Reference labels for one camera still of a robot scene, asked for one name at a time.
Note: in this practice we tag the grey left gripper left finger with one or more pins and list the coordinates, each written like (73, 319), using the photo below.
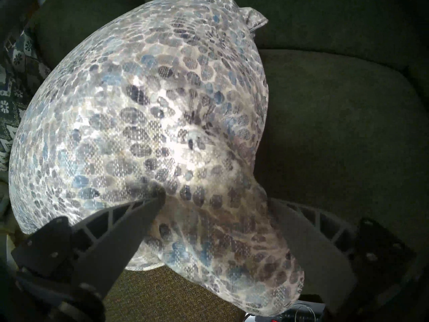
(100, 244)

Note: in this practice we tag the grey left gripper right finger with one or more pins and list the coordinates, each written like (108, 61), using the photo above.
(321, 254)

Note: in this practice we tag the pebble print throw pillow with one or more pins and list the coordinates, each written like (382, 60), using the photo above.
(150, 123)

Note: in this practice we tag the dark green fabric sofa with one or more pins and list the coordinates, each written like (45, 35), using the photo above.
(335, 123)

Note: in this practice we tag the blue zigzag patterned pillow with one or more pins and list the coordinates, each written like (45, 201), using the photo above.
(16, 90)

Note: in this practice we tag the black power strip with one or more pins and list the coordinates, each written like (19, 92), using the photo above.
(285, 317)

